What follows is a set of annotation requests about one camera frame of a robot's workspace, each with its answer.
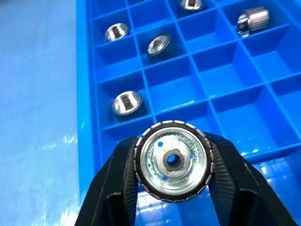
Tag blue compartment tray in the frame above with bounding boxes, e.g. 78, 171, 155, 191
75, 0, 301, 226

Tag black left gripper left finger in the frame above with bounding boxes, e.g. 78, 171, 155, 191
74, 136, 140, 226

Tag silver metal roller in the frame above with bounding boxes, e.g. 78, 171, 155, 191
237, 6, 270, 38
134, 120, 214, 203
179, 0, 205, 11
104, 22, 130, 42
147, 33, 171, 57
111, 90, 144, 116

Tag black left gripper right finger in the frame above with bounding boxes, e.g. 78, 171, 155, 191
202, 131, 298, 226

